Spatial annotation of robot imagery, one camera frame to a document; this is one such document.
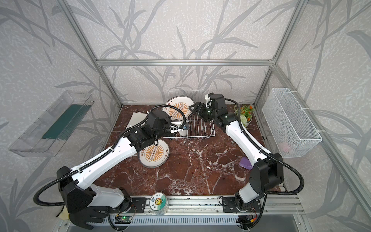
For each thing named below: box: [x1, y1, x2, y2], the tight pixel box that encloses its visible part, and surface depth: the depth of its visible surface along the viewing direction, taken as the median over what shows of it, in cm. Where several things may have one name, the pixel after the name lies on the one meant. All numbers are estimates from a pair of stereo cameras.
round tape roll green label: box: [149, 191, 170, 216], surface depth 69 cm
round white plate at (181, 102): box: [162, 95, 195, 122], surface depth 84 cm
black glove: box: [69, 206, 109, 230], surface depth 70 cm
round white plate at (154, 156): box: [138, 139, 171, 169], surface depth 91 cm
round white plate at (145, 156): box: [138, 145, 152, 169], surface depth 90 cm
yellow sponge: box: [57, 208, 70, 220], surface depth 71 cm
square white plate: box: [125, 111, 148, 130], surface depth 110 cm
